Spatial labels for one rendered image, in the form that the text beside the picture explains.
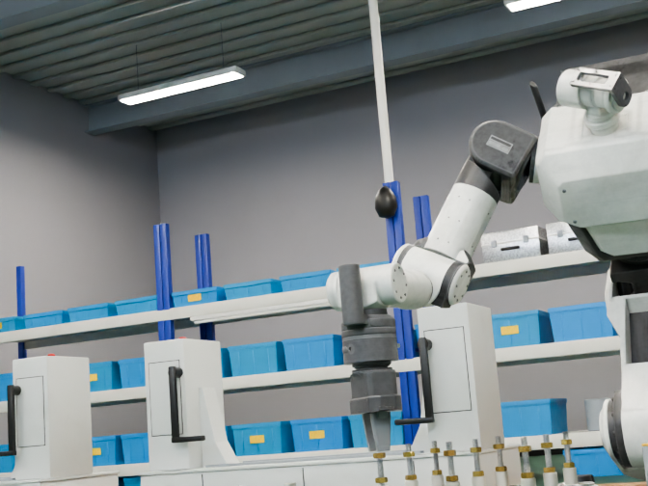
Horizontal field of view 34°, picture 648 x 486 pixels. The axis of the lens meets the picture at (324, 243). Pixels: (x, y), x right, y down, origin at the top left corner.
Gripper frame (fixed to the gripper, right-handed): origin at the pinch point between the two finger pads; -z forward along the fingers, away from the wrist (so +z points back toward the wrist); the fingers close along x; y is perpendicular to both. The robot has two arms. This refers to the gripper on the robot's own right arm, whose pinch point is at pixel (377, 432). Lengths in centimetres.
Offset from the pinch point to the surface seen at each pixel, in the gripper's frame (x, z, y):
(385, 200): -454, 142, 188
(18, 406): -337, 22, -44
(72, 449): -337, 1, -21
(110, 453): -627, -4, 27
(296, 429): -521, 2, 137
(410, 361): -460, 39, 197
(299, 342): -514, 59, 141
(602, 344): -378, 36, 284
